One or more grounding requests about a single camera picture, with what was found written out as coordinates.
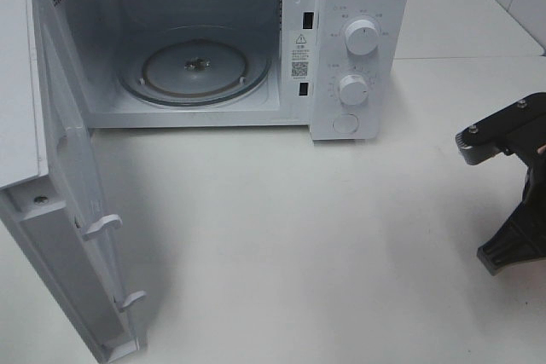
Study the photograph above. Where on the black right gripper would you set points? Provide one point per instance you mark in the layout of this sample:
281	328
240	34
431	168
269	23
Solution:
517	129

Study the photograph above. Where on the white microwave door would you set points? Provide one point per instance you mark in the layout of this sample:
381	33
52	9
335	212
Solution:
52	200

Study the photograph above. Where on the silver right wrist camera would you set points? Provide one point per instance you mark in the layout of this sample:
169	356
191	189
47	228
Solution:
474	155

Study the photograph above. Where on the lower white timer knob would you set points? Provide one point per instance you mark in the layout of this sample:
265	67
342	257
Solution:
353	90

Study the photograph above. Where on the white microwave oven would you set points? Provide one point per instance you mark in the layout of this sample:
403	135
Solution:
98	28

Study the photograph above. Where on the glass microwave turntable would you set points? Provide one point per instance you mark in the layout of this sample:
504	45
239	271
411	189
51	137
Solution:
194	66

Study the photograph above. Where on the white warning label sticker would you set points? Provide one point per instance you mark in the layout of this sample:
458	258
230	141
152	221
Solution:
300	55

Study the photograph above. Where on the round white door button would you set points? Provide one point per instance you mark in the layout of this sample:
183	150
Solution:
346	124

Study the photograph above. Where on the upper white power knob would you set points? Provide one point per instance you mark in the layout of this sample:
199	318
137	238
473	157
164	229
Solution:
361	36

